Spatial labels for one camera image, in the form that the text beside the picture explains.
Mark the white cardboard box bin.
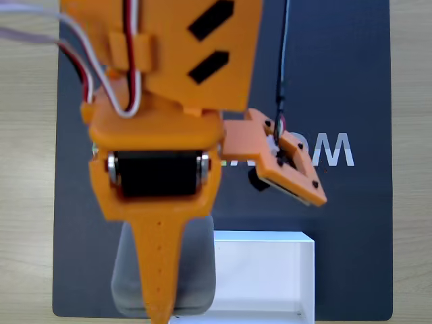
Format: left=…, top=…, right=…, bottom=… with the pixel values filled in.
left=170, top=229, right=317, bottom=324

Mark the white red black servo lead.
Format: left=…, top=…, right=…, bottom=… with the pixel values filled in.
left=0, top=5, right=144, bottom=119

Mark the orange mounted camera module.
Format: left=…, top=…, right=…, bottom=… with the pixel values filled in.
left=221, top=107, right=328, bottom=207

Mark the grey square rounded case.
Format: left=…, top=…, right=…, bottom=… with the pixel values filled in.
left=111, top=215, right=217, bottom=319

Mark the dark mat with WOWROBO print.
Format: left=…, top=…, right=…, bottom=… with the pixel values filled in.
left=52, top=0, right=394, bottom=319

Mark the thin black camera cable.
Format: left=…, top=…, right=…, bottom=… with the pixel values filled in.
left=273, top=0, right=292, bottom=138

